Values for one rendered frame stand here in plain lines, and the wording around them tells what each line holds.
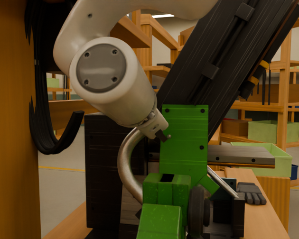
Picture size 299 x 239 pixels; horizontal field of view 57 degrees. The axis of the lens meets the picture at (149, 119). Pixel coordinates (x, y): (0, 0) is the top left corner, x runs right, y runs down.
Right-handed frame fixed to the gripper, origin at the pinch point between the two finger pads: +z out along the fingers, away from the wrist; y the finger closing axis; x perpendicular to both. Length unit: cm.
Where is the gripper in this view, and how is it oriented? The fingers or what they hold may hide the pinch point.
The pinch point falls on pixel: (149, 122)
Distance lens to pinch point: 62.1
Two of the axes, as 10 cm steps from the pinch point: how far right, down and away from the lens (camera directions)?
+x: -7.5, 6.6, -0.1
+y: -6.4, -7.2, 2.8
